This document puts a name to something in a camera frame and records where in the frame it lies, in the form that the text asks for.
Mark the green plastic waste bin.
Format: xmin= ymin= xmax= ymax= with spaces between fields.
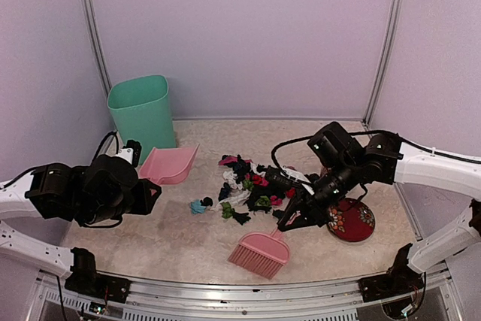
xmin=107 ymin=75 xmax=177 ymax=164

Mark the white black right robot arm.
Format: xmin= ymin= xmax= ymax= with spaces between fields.
xmin=277 ymin=122 xmax=480 ymax=294

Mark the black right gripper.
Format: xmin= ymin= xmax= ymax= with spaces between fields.
xmin=278 ymin=157 xmax=360 ymax=232

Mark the red floral plate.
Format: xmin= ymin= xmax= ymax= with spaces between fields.
xmin=327 ymin=198 xmax=376 ymax=243

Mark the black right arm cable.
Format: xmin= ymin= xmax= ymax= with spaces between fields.
xmin=270 ymin=129 xmax=399 ymax=179

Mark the aluminium front rail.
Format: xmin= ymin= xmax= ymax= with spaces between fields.
xmin=22 ymin=264 xmax=464 ymax=320

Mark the left aluminium frame post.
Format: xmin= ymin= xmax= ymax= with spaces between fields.
xmin=81 ymin=0 xmax=112 ymax=97

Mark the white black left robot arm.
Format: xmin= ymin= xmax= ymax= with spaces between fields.
xmin=1 ymin=155 xmax=162 ymax=295

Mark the right aluminium frame post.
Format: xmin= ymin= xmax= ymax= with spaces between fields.
xmin=362 ymin=0 xmax=403 ymax=129

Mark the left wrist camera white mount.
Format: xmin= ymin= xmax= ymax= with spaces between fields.
xmin=116 ymin=140 xmax=142 ymax=168

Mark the light blue paper scrap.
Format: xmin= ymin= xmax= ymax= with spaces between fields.
xmin=189 ymin=200 xmax=206 ymax=214

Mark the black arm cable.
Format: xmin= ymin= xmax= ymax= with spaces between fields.
xmin=91 ymin=130 xmax=123 ymax=164
xmin=270 ymin=129 xmax=399 ymax=179

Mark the pink plastic dustpan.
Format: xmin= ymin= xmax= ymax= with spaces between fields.
xmin=139 ymin=144 xmax=199 ymax=186

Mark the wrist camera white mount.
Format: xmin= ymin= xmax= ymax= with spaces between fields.
xmin=116 ymin=140 xmax=142 ymax=168
xmin=265 ymin=166 xmax=311 ymax=190

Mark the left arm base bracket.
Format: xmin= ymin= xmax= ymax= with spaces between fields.
xmin=65 ymin=247 xmax=132 ymax=304

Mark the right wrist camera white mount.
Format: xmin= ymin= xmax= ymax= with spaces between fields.
xmin=265 ymin=166 xmax=311 ymax=190

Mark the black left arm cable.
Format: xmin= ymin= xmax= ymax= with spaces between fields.
xmin=91 ymin=130 xmax=123 ymax=164

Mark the green paper scrap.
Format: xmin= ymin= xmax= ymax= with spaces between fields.
xmin=221 ymin=202 xmax=234 ymax=219

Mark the aluminium frame post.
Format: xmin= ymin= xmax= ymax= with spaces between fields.
xmin=81 ymin=0 xmax=112 ymax=97
xmin=362 ymin=0 xmax=403 ymax=129

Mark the pink plastic hand brush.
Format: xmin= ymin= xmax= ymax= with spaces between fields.
xmin=228 ymin=229 xmax=291 ymax=280

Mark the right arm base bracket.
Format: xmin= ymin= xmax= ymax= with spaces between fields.
xmin=358 ymin=243 xmax=426 ymax=302

